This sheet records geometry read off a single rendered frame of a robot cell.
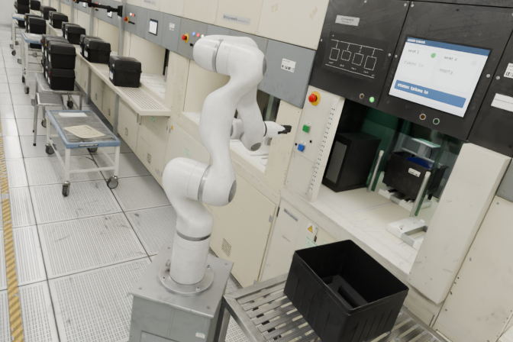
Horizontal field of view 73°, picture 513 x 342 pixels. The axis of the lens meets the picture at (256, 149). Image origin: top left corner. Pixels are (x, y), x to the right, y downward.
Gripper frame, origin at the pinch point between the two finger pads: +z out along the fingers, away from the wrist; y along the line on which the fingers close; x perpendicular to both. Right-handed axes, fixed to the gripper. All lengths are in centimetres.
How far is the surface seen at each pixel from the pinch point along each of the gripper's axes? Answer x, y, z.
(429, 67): 40, 49, 12
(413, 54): 43, 41, 12
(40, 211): -120, -154, -83
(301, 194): -32.1, 7.5, 13.3
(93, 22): 0, -453, 13
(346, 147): -7.9, 7.9, 36.6
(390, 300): -28, 76, -14
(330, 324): -36, 70, -31
